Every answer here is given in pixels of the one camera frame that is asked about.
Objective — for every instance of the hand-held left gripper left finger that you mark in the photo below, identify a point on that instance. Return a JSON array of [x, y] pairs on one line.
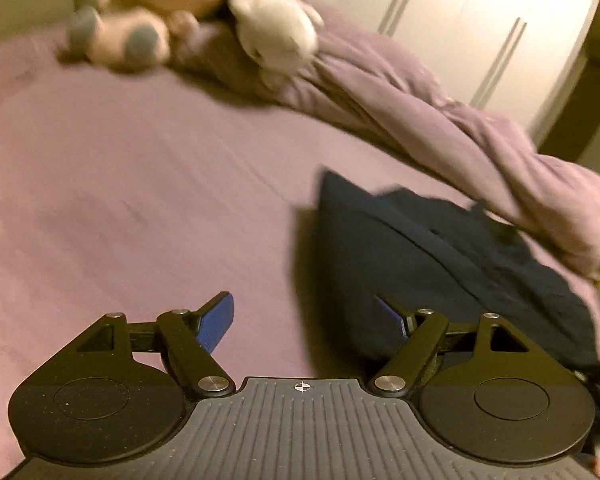
[[218, 319]]

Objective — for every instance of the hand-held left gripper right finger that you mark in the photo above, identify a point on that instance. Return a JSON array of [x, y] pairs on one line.
[[391, 316]]

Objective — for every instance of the dark navy garment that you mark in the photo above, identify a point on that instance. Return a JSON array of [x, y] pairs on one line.
[[430, 270]]

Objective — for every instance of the purple duvet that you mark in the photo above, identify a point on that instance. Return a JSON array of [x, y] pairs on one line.
[[445, 125]]

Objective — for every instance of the white plush toy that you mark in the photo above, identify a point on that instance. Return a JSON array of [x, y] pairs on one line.
[[275, 25]]

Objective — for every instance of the white wardrobe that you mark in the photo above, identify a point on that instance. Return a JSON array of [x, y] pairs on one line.
[[445, 15]]

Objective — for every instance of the pink and grey plush toy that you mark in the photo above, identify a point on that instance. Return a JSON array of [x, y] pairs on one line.
[[145, 15]]

